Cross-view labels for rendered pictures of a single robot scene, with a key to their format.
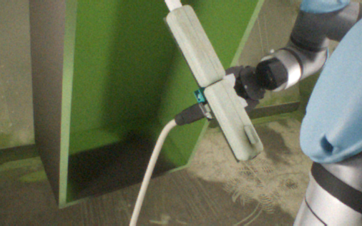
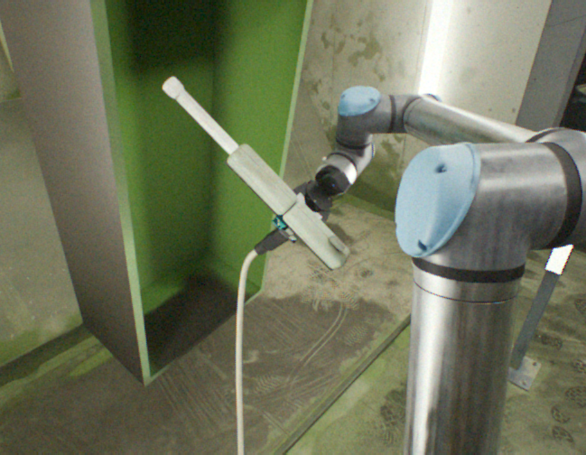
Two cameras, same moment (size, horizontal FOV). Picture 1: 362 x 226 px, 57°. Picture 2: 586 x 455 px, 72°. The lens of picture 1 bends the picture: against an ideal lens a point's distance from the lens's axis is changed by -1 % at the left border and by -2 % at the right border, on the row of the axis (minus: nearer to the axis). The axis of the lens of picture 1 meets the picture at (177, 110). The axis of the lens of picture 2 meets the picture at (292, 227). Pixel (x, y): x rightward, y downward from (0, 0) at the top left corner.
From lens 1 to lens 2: 20 cm
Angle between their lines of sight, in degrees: 12
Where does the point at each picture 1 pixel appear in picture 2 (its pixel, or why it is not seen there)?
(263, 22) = not seen: hidden behind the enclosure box
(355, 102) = (432, 218)
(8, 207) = (69, 413)
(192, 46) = (261, 181)
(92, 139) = (150, 298)
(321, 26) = (363, 125)
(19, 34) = (5, 207)
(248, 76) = (314, 190)
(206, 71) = (281, 200)
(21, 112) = (42, 298)
